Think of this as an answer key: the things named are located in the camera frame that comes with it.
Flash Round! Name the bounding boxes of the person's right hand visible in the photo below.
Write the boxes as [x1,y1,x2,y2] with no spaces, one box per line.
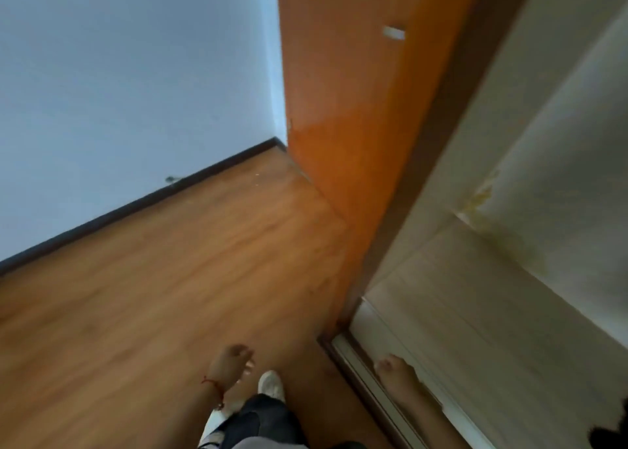
[374,354,424,406]

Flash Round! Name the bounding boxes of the person's white shoe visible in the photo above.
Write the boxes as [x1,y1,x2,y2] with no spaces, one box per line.
[257,370,287,404]

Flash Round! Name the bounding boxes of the person's right forearm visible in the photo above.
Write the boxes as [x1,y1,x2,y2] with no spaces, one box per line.
[397,392,472,449]

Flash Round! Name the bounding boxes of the person's left forearm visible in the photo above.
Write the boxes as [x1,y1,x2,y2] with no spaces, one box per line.
[181,384,229,449]

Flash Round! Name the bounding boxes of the person's left hand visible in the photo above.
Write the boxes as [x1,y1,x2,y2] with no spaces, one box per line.
[205,344,256,391]

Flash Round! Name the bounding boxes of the person's dark jeans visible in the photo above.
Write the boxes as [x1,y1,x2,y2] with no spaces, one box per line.
[215,393,310,449]

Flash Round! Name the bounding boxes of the black baseboard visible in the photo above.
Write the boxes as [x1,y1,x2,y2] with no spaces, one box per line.
[0,137,288,277]

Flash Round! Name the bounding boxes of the person's white printed t-shirt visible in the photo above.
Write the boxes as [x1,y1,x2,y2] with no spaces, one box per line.
[196,406,369,449]

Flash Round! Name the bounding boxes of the white and brown wardrobe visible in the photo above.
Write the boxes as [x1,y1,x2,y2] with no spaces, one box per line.
[319,0,628,449]

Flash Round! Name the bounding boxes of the brown wooden door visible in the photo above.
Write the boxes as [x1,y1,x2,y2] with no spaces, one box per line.
[277,0,484,317]

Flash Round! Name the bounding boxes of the red bead bracelet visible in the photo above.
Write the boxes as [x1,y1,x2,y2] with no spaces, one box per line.
[201,374,226,410]

